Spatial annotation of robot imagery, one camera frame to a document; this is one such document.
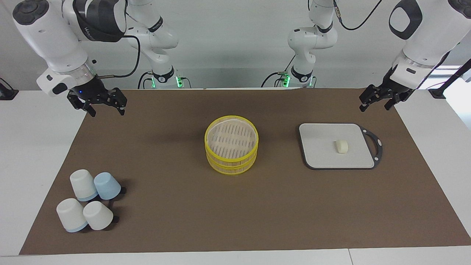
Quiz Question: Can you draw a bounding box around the white plastic cup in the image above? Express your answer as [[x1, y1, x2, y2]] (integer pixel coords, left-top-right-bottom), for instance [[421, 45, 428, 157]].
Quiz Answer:
[[83, 201, 114, 231]]

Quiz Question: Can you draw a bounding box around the brown table mat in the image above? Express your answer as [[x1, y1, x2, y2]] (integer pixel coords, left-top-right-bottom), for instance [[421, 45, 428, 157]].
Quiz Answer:
[[19, 88, 471, 255]]

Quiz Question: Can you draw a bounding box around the black left base cable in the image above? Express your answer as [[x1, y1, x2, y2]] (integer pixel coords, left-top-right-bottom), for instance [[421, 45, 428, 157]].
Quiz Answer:
[[261, 55, 297, 88]]

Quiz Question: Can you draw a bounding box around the yellow bamboo steamer base tier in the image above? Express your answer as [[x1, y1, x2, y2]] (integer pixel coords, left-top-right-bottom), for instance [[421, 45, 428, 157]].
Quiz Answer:
[[206, 152, 257, 175]]

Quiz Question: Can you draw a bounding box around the white cup with blue rim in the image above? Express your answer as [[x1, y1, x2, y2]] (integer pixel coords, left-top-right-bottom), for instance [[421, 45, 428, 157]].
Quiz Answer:
[[70, 169, 99, 202], [56, 198, 89, 233]]

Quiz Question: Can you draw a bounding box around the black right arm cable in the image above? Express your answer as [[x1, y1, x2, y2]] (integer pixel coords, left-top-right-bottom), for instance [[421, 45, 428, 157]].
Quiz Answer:
[[96, 15, 142, 79]]

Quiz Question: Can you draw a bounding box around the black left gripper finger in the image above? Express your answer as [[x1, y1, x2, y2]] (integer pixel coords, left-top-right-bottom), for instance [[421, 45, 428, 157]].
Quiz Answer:
[[385, 96, 404, 111], [360, 85, 385, 112]]

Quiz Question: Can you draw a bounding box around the grey cutting board black rim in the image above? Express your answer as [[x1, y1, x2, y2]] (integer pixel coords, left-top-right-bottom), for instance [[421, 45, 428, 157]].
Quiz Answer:
[[298, 123, 383, 170]]

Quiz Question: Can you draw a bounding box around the black right base cable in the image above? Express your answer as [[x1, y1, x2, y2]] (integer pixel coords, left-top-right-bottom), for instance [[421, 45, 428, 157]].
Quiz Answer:
[[138, 71, 154, 89]]

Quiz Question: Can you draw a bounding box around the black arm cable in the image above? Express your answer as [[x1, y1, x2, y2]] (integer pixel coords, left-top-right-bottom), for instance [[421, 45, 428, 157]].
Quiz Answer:
[[96, 15, 142, 79], [333, 0, 383, 31]]

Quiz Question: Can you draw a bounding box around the yellow bamboo steamer lid tier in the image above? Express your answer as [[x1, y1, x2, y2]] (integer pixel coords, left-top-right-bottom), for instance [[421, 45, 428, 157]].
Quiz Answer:
[[205, 116, 259, 160]]

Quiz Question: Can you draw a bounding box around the black table clamp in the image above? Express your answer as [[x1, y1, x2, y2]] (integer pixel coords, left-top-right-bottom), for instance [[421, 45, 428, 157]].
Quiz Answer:
[[0, 78, 19, 100]]

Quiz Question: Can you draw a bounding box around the light blue plastic cup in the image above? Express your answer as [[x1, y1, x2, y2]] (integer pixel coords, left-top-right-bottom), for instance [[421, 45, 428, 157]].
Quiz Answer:
[[94, 172, 121, 200]]

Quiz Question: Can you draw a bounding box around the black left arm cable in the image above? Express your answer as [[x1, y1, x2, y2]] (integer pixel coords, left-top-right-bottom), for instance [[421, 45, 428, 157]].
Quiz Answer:
[[333, 0, 383, 31]]

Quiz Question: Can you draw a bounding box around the black camera stand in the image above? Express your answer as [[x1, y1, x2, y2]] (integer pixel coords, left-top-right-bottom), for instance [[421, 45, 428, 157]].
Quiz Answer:
[[429, 59, 471, 99]]

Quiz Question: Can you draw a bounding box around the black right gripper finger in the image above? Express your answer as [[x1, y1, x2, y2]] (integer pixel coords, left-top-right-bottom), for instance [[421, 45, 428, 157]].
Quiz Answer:
[[67, 92, 97, 117], [108, 88, 128, 116]]

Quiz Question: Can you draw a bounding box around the black base cable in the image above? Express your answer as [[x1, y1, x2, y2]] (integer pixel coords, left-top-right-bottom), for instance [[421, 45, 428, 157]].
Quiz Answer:
[[138, 71, 154, 89], [261, 55, 297, 88]]

